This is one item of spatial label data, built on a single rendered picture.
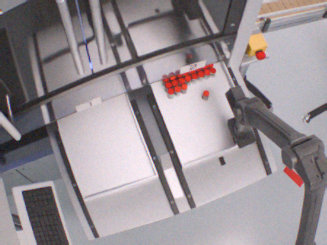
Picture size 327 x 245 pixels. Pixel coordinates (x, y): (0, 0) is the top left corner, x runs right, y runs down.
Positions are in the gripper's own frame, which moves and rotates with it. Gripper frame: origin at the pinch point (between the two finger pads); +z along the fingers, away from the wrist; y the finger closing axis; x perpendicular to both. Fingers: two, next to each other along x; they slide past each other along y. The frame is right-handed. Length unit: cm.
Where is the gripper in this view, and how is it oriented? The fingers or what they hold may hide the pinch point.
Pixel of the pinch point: (239, 141)
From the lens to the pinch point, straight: 170.5
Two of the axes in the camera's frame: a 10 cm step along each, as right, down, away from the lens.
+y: -3.5, -8.6, 3.8
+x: -9.4, 3.3, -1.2
